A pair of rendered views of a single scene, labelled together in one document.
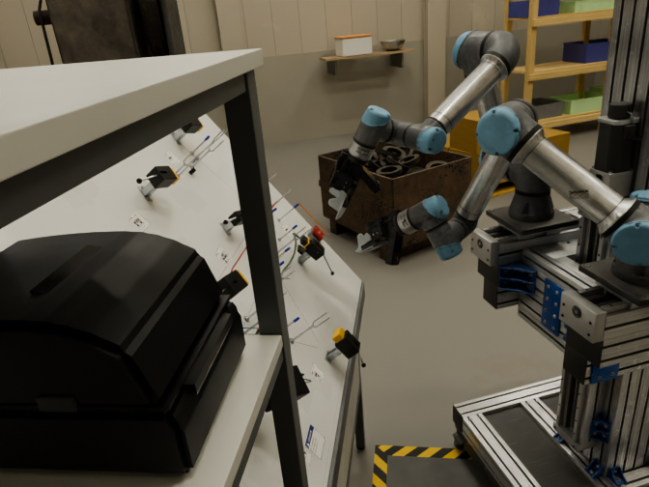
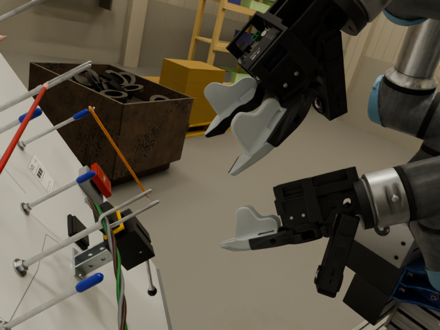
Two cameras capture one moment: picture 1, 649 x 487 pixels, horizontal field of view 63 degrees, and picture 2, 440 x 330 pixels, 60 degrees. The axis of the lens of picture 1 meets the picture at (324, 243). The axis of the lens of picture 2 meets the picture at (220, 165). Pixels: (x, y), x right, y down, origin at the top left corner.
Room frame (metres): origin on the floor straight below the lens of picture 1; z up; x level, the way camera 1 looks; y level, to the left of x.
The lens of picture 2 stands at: (1.26, 0.18, 1.43)
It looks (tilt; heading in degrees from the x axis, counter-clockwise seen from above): 22 degrees down; 327
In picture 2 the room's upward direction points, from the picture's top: 15 degrees clockwise
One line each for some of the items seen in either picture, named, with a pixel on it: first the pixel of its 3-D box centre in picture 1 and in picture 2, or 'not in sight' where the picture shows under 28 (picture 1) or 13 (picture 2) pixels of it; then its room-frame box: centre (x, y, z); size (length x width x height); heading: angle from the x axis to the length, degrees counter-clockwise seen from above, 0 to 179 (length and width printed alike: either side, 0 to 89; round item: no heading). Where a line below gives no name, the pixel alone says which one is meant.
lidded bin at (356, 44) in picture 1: (352, 44); not in sight; (8.25, -0.68, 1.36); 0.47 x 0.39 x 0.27; 103
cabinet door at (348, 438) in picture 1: (349, 385); not in sight; (1.60, -0.04, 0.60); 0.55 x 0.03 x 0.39; 170
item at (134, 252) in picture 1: (90, 338); not in sight; (0.54, 0.29, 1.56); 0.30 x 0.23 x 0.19; 81
